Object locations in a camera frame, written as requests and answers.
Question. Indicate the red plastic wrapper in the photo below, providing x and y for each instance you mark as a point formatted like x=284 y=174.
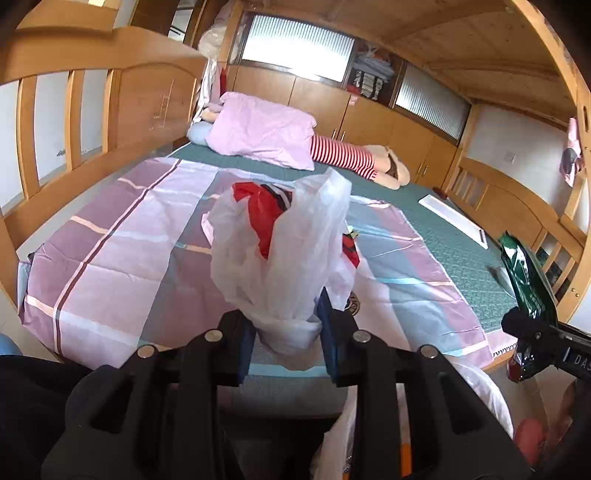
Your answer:
x=261 y=217

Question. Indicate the wooden wall cabinet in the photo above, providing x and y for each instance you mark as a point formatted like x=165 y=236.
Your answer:
x=369 y=122

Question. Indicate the green bed mat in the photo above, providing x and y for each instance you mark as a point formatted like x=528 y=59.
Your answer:
x=438 y=258

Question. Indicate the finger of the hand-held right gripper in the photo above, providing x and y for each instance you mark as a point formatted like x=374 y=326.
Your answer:
x=526 y=325

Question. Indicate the person's right forearm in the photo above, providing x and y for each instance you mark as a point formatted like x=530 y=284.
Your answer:
x=565 y=410

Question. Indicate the flat white box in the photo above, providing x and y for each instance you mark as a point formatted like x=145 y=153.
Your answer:
x=455 y=221

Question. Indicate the plush doll with striped clothes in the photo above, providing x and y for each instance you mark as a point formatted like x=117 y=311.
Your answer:
x=341 y=154

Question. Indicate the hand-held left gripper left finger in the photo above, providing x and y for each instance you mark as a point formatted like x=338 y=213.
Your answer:
x=243 y=353

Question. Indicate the plaid pink bed sheet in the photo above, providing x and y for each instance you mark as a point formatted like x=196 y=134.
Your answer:
x=115 y=277

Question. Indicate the hanging pink cloth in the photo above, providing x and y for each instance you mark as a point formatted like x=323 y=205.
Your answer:
x=570 y=152

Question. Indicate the narrow ribbed glass window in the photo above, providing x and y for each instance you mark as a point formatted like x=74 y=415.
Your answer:
x=431 y=101

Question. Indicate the person's dark clothing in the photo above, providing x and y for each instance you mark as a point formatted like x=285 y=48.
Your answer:
x=32 y=415

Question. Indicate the white wall socket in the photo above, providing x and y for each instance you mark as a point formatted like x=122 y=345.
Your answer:
x=510 y=157

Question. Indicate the blue grey quilt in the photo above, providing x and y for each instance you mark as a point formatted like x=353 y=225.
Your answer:
x=24 y=286

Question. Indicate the blue cloth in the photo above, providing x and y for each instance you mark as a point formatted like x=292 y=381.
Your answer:
x=8 y=345

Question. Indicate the round dark small item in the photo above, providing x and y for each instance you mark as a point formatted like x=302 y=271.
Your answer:
x=354 y=303

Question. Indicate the red rounded object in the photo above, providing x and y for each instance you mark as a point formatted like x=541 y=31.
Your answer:
x=531 y=441

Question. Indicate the white plastic bag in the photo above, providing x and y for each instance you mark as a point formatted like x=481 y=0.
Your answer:
x=295 y=277

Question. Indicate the red and black small wrapper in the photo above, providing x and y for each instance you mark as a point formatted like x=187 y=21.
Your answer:
x=351 y=251

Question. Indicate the wooden footboard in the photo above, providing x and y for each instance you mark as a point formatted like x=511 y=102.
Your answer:
x=503 y=203

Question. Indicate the pink pillow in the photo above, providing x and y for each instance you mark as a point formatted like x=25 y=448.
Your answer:
x=263 y=127

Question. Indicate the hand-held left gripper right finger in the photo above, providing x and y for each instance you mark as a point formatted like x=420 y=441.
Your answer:
x=330 y=341

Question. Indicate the wide ribbed glass window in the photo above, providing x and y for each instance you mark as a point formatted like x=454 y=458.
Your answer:
x=298 y=46

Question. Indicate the stuffed clear plastic bag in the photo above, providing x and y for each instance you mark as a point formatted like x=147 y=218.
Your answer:
x=213 y=40

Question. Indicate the light blue pillow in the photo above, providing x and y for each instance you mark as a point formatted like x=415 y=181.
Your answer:
x=197 y=134

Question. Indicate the dark green snack packet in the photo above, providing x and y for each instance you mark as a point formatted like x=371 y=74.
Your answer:
x=521 y=272

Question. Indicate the open shelf with clutter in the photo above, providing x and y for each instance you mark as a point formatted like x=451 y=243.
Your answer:
x=369 y=74

